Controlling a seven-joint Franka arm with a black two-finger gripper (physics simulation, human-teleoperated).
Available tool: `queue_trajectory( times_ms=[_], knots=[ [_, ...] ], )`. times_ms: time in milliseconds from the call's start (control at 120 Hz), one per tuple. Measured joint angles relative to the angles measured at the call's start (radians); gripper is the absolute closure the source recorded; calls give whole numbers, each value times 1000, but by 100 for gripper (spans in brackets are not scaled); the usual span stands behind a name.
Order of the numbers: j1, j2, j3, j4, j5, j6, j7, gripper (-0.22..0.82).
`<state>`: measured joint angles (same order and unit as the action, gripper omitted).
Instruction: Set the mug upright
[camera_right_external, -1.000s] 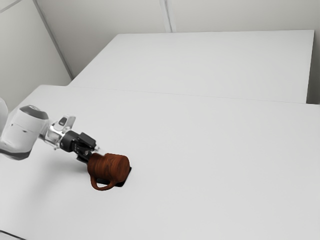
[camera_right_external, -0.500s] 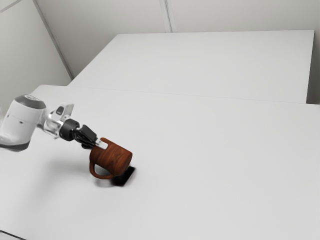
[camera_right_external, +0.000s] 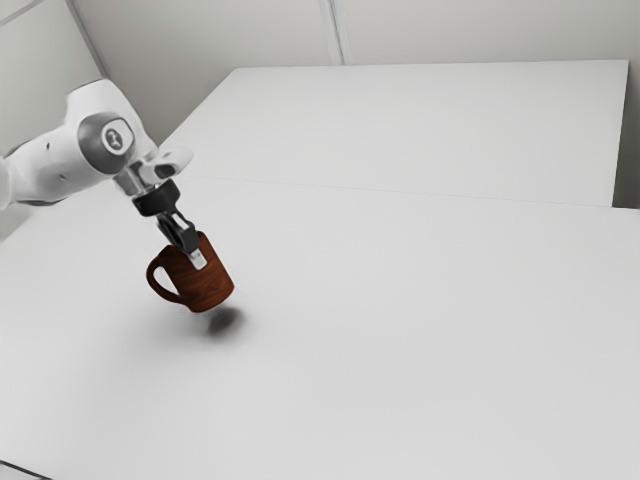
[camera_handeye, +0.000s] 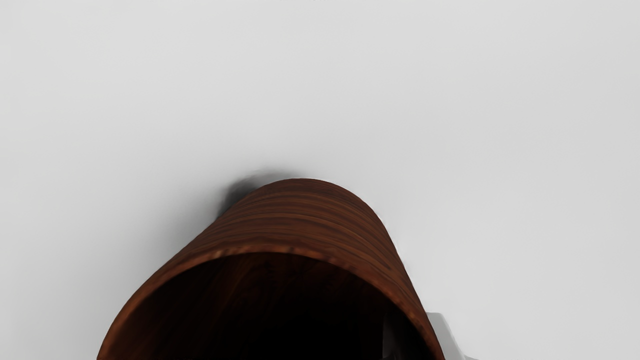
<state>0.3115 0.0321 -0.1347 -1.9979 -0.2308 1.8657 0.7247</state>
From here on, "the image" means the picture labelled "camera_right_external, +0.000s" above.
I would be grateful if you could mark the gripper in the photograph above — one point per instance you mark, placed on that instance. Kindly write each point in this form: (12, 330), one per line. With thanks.
(156, 198)

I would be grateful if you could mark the brown wooden mug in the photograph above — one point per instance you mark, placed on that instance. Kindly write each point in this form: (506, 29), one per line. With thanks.
(200, 280)

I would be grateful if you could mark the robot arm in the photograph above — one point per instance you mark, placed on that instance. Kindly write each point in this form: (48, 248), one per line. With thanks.
(55, 150)

